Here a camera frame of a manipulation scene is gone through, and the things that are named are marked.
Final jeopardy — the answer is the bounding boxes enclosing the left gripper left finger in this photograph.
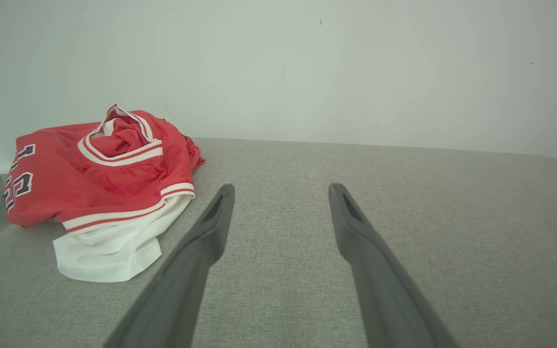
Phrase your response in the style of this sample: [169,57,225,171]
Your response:
[103,184,236,348]

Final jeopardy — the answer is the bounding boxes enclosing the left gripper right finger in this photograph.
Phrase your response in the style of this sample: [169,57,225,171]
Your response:
[328,183,459,348]

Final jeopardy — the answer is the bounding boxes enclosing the red and white spread shorts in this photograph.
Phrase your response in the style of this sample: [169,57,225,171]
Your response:
[52,102,205,283]

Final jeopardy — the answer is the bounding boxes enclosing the red jersey with Bulls lettering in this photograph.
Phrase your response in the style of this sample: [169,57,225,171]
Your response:
[3,127,95,229]

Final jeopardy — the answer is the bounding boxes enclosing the grey fabric sofa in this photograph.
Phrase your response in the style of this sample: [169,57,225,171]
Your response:
[0,138,557,348]

